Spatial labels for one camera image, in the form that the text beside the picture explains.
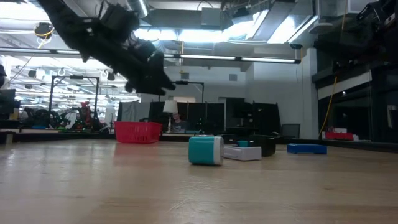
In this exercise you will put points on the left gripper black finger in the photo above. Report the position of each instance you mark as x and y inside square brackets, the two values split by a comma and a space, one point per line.
[165, 82]
[150, 89]

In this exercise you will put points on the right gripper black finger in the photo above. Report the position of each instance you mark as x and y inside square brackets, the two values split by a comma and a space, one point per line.
[345, 46]

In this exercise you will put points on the teal pencil sharpener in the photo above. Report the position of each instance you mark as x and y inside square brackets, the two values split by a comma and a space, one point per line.
[203, 151]

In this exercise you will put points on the blue rectangular box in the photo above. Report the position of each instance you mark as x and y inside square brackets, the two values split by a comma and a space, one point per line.
[306, 149]

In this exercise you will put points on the black bowl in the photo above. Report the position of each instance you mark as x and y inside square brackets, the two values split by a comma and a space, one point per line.
[264, 146]

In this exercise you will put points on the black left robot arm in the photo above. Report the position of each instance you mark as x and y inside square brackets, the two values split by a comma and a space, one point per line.
[93, 37]

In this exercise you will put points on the white shade table lamp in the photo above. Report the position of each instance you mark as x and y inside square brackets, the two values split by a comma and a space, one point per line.
[170, 106]

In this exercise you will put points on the grey partition panel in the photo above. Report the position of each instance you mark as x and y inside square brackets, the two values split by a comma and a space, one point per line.
[132, 111]

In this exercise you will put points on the person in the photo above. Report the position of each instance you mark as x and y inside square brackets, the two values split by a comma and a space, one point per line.
[178, 124]

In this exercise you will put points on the red plastic basket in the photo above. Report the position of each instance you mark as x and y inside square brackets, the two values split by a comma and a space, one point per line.
[138, 132]

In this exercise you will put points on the black partition panels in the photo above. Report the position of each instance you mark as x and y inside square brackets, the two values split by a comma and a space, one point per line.
[205, 115]

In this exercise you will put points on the red and black robot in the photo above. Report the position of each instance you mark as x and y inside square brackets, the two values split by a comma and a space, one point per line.
[85, 115]

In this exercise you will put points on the long ceiling light fixture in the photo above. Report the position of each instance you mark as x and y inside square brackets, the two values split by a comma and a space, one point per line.
[267, 59]

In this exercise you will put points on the grey ceiling unit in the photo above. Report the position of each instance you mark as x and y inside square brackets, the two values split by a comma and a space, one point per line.
[211, 16]

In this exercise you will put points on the red box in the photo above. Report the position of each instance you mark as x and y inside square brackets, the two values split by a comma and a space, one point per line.
[339, 136]

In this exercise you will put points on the white digital timer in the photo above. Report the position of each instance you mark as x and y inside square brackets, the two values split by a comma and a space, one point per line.
[242, 154]

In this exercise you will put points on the black monitor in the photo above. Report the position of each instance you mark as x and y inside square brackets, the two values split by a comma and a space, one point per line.
[7, 102]

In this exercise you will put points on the black metal stand frame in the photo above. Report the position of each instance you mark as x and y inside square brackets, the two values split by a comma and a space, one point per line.
[74, 76]
[186, 82]

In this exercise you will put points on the silver ventilation duct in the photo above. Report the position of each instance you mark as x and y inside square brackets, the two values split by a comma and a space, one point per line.
[280, 25]

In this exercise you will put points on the black aluminium table frame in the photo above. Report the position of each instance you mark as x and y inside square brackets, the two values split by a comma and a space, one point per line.
[62, 136]

